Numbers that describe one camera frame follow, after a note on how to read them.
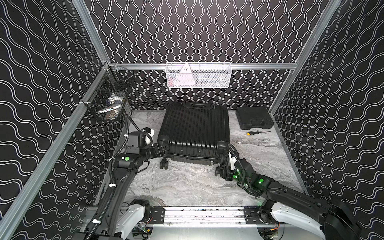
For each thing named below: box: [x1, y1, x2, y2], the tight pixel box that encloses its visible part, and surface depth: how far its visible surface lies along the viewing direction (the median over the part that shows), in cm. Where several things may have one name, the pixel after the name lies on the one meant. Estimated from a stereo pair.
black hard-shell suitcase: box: [158, 101, 230, 170], surface depth 83 cm
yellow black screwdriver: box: [246, 131, 271, 136], surface depth 108 cm
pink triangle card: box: [173, 63, 195, 86], surface depth 91 cm
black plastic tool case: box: [235, 107, 274, 130], surface depth 110 cm
